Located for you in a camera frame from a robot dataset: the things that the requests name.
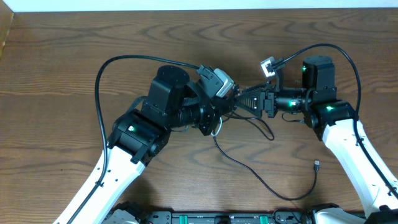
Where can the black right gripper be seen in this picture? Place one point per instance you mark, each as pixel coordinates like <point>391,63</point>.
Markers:
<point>266,99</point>

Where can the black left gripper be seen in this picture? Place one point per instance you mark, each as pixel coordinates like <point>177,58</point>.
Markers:
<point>214,120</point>

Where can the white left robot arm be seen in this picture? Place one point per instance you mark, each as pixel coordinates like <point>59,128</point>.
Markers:
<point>137,136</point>

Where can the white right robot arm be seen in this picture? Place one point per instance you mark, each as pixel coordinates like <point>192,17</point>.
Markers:
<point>334,123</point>

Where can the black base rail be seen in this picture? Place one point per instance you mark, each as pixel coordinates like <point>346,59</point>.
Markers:
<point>128,212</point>

